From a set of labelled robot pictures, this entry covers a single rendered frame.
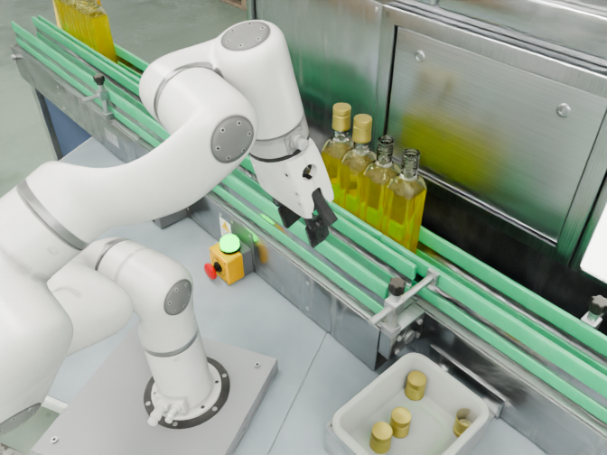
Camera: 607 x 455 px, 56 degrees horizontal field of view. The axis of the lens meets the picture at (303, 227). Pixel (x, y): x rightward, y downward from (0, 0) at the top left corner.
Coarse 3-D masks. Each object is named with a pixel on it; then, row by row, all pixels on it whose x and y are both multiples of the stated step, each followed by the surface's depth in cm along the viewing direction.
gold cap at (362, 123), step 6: (360, 114) 104; (354, 120) 103; (360, 120) 102; (366, 120) 102; (354, 126) 104; (360, 126) 102; (366, 126) 102; (354, 132) 104; (360, 132) 103; (366, 132) 103; (354, 138) 105; (360, 138) 104; (366, 138) 104
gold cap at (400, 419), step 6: (396, 408) 96; (402, 408) 96; (396, 414) 95; (402, 414) 95; (408, 414) 95; (390, 420) 96; (396, 420) 94; (402, 420) 94; (408, 420) 94; (396, 426) 95; (402, 426) 94; (408, 426) 95; (396, 432) 96; (402, 432) 96
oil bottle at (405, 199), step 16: (400, 176) 101; (416, 176) 101; (400, 192) 100; (416, 192) 100; (384, 208) 105; (400, 208) 102; (416, 208) 103; (384, 224) 107; (400, 224) 104; (416, 224) 106; (400, 240) 106; (416, 240) 110
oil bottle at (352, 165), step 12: (348, 156) 107; (360, 156) 106; (372, 156) 107; (348, 168) 108; (360, 168) 106; (348, 180) 110; (360, 180) 107; (348, 192) 111; (360, 192) 109; (348, 204) 113
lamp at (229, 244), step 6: (228, 234) 126; (222, 240) 124; (228, 240) 124; (234, 240) 124; (222, 246) 124; (228, 246) 123; (234, 246) 124; (222, 252) 125; (228, 252) 124; (234, 252) 124
